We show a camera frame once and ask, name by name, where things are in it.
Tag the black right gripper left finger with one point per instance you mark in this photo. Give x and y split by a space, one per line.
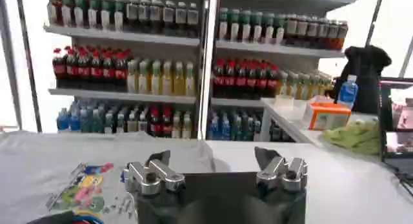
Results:
151 177

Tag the open laptop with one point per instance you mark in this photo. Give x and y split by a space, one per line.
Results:
395 141

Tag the bottle shelf with cola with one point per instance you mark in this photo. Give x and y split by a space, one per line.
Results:
258 73
129 73

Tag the orange tissue box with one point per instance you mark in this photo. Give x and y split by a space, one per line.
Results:
329 115

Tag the green cloth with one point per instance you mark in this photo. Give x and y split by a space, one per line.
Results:
355 138

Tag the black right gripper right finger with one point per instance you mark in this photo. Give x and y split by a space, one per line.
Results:
279 173

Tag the white side table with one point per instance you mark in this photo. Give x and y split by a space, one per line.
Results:
290 118

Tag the black bag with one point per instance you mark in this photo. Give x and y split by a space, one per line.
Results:
368 70

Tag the blue water bottle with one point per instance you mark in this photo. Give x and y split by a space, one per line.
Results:
348 92

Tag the grey printed shirt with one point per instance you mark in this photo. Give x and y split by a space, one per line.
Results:
38 157

